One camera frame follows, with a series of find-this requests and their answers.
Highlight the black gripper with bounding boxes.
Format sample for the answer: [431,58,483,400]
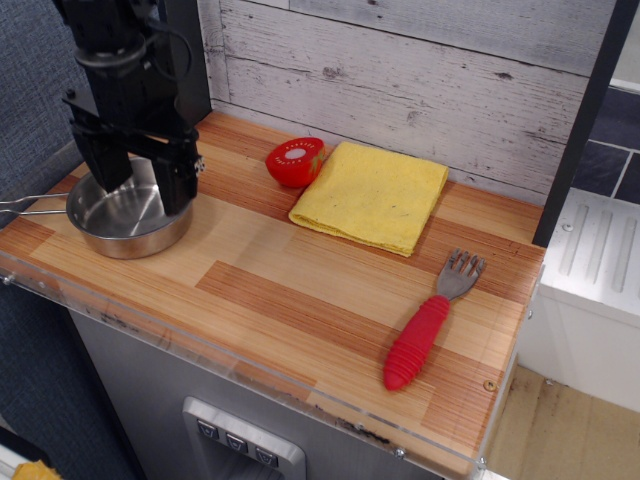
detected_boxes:
[66,47,202,216]

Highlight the stainless steel saucepan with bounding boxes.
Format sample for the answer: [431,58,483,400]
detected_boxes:
[1,157,193,260]

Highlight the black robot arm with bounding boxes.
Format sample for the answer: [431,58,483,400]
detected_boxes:
[55,1,201,216]

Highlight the yellow folded cloth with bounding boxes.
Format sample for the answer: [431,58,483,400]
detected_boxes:
[289,142,449,257]

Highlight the red toy tomato half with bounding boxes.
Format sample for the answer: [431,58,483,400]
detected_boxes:
[265,137,326,188]

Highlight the clear acrylic edge guard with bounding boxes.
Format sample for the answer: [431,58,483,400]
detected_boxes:
[1,254,484,479]

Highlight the grey toy fridge cabinet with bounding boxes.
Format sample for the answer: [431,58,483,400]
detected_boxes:
[71,313,435,479]

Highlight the silver dispenser button panel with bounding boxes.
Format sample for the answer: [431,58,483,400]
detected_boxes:
[182,396,307,479]

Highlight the yellow object at corner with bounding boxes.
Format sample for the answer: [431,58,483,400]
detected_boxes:
[11,461,62,480]

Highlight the white toy sink unit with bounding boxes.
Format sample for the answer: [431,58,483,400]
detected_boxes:
[517,189,639,411]

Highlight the dark left upright post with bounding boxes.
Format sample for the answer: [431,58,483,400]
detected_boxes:
[158,0,211,126]

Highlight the dark upright post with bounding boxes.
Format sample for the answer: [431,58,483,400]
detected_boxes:
[158,0,211,126]
[532,0,639,248]

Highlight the red handled metal fork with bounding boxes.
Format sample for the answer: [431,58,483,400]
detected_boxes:
[383,249,486,391]

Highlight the dark right upright post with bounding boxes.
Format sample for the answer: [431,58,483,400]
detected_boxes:
[532,0,639,248]

